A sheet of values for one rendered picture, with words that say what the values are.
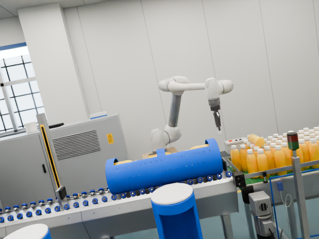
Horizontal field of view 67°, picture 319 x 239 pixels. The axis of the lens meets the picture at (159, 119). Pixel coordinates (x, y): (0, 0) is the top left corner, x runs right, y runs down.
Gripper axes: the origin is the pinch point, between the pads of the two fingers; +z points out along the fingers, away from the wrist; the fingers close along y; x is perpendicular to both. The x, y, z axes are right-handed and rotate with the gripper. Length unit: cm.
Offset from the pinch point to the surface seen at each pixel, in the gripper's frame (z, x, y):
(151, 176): 20, 58, -15
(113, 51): -123, 109, 274
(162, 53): -102, 20, 287
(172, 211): 30, 47, -53
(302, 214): 58, -36, -39
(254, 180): 38.7, -15.3, -17.0
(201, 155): 13.1, 18.7, -13.5
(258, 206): 48, -9, -36
